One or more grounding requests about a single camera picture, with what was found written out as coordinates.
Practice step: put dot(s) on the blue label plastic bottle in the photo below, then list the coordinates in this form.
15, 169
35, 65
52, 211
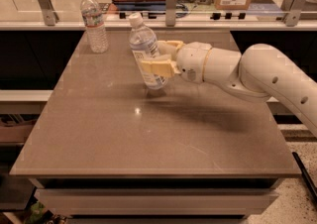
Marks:
143, 43

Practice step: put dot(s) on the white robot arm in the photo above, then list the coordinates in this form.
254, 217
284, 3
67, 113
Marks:
258, 74

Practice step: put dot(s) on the left metal railing bracket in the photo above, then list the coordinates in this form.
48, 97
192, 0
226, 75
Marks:
49, 13

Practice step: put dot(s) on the brown table with drawers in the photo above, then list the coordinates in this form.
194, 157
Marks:
105, 145

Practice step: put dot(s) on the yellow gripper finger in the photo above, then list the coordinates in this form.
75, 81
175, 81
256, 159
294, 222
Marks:
161, 65
169, 47

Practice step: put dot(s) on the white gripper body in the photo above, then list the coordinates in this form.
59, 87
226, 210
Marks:
192, 58

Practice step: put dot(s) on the clear water bottle red label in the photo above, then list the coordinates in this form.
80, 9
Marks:
94, 23

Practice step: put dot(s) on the middle metal railing bracket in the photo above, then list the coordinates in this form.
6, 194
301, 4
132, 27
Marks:
170, 12

